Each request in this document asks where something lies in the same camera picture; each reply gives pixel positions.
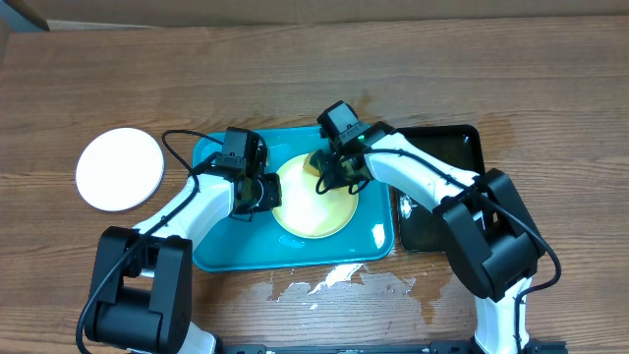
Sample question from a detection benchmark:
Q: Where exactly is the white plate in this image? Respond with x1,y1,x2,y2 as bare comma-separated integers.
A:
75,128,165,211

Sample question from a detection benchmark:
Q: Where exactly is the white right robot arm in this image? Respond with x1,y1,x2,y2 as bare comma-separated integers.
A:
305,130,556,353

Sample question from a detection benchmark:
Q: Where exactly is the yellow green scrub sponge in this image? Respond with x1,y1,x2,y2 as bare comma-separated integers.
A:
303,151,321,177

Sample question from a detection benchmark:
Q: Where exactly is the yellow plate with sauce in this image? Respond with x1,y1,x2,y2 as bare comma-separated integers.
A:
272,153,359,239

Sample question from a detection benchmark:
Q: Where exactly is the black water tray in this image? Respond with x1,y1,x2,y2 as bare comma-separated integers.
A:
395,125,486,253

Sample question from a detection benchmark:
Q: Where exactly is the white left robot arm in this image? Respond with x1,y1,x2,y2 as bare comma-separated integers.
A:
76,173,281,353

